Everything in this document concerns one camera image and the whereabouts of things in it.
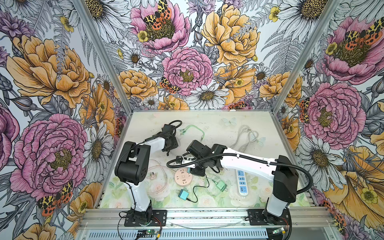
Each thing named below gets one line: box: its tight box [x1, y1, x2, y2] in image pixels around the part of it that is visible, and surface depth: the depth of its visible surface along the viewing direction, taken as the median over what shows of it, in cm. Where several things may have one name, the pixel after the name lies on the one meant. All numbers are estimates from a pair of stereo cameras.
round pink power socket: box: [174, 167, 193, 187], surface depth 87 cm
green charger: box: [216, 180, 228, 192], surface depth 84 cm
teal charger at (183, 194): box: [178, 189, 189, 201], surface depth 81 cm
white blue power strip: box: [237, 169, 249, 196], surface depth 83 cm
